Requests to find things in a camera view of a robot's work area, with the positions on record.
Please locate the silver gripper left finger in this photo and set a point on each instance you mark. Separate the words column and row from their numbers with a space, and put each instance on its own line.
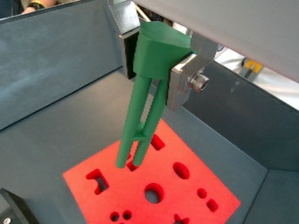
column 124, row 19

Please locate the yellow black background object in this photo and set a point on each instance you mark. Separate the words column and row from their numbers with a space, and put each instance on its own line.
column 251, row 69

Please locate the green three-prong object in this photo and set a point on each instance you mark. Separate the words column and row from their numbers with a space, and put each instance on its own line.
column 150, row 87

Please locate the black curved fixture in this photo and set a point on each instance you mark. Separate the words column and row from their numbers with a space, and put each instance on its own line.
column 13, row 210

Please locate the red shape-sorter block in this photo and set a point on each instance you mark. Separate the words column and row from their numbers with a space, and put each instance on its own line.
column 172, row 189

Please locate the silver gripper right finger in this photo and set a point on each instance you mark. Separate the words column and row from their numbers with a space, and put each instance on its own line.
column 185, row 76

